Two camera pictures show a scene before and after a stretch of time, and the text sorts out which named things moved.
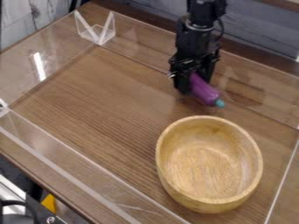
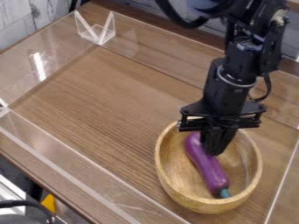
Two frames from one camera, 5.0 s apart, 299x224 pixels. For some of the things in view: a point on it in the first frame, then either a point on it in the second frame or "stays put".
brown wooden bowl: (208, 163) stays put
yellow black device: (51, 202) stays put
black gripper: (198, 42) to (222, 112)
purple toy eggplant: (204, 90) to (208, 166)
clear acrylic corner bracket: (96, 33) stays put
